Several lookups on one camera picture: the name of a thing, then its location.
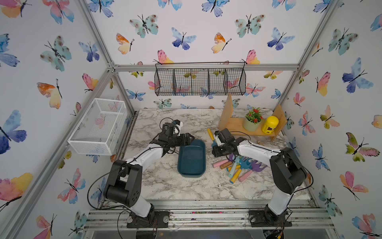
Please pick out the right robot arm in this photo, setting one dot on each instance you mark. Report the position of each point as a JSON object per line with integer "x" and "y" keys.
{"x": 287, "y": 171}

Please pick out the light blue fork white handle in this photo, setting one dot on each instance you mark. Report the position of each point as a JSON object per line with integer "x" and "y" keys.
{"x": 234, "y": 167}

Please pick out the yellow canister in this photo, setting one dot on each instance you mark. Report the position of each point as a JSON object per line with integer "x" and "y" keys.
{"x": 270, "y": 125}

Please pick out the purple rake pink handle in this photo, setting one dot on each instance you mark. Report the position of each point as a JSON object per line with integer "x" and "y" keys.
{"x": 255, "y": 166}
{"x": 228, "y": 158}

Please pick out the white mesh wall basket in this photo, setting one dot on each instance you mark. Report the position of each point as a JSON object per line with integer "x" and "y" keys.
{"x": 99, "y": 129}

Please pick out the teal plastic storage box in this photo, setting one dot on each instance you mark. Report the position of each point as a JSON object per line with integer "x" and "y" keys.
{"x": 192, "y": 159}

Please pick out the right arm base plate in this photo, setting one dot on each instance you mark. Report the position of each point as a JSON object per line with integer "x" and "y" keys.
{"x": 266, "y": 218}

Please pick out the potted red flower plant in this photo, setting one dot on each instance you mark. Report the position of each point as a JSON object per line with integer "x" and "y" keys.
{"x": 252, "y": 119}

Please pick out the black wire wall basket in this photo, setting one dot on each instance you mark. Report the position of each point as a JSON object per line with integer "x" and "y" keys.
{"x": 200, "y": 79}

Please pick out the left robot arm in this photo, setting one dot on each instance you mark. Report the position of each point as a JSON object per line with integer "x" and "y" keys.
{"x": 124, "y": 182}

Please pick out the blue rake yellow handle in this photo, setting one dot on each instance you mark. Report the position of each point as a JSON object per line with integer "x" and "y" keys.
{"x": 212, "y": 138}

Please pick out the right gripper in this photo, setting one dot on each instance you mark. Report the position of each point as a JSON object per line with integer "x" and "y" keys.
{"x": 215, "y": 152}

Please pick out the wooden shelf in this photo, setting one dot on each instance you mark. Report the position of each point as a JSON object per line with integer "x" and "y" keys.
{"x": 235, "y": 125}

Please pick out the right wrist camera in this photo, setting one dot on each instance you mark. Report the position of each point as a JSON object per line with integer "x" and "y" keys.
{"x": 217, "y": 139}

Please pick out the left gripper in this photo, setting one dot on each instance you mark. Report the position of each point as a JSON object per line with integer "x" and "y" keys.
{"x": 187, "y": 142}

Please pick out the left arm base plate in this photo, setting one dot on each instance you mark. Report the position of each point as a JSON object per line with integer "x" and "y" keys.
{"x": 155, "y": 219}

